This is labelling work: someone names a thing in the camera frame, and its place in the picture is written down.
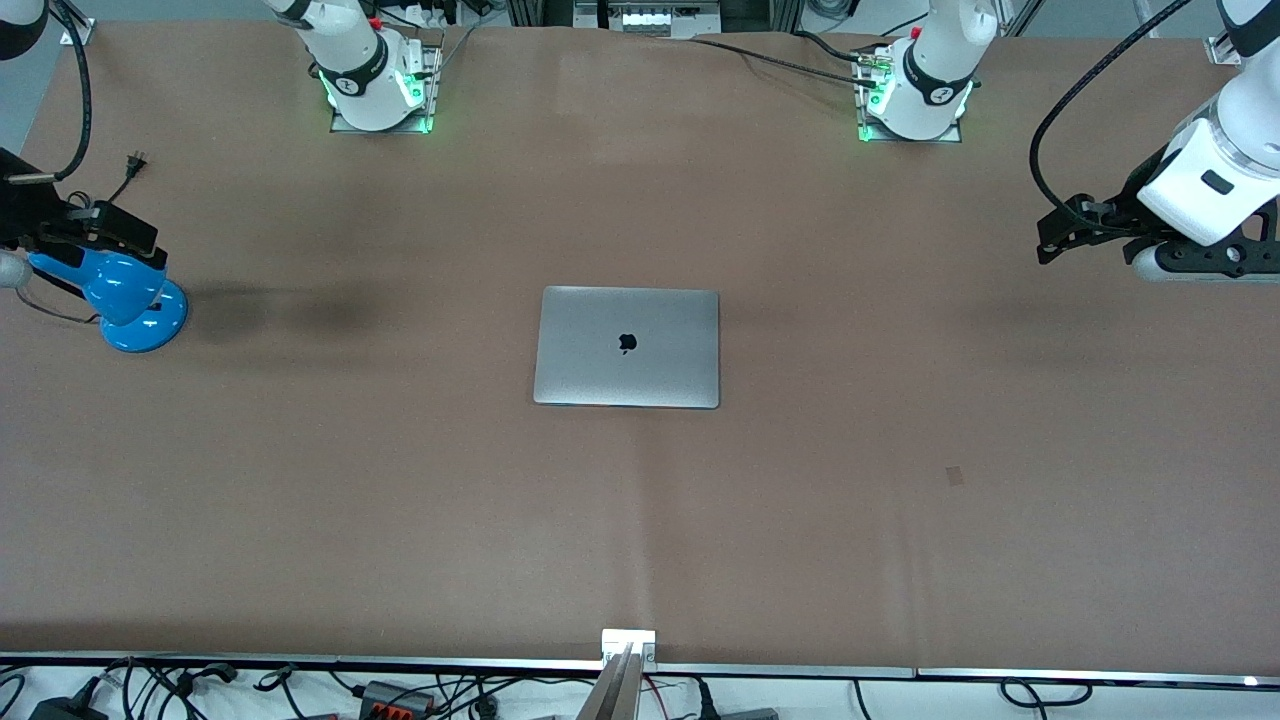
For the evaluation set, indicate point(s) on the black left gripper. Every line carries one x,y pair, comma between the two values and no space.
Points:
1120,213

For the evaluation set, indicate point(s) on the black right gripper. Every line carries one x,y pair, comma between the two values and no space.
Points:
22,212

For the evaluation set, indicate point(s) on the silver grey laptop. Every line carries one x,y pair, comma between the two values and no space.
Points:
628,345

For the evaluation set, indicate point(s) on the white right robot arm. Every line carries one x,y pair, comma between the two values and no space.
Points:
355,60

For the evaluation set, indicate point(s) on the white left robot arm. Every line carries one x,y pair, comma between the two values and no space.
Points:
1230,150

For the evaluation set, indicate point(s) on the blue desk lamp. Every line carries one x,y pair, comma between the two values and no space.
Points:
130,300

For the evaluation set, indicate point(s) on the brown table cover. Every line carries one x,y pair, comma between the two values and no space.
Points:
900,550

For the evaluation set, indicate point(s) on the grey electrical terminal box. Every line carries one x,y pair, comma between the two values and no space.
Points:
650,18

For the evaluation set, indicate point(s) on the black power adapter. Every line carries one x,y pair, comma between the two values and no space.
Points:
65,708

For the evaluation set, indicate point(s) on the black orange connector box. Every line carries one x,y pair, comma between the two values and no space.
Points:
395,697

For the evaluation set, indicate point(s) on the metal table edge strip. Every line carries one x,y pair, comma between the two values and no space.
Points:
800,670

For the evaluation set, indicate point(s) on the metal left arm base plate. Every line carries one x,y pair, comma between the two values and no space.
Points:
950,132

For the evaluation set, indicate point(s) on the aluminium frame corner post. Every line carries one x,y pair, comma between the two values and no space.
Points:
1220,50
80,32

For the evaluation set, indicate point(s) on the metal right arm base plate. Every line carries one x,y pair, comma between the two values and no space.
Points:
432,70

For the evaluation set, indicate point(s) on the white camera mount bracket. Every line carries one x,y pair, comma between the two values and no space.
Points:
615,638

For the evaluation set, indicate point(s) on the aluminium camera pole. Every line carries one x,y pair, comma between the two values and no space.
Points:
610,695

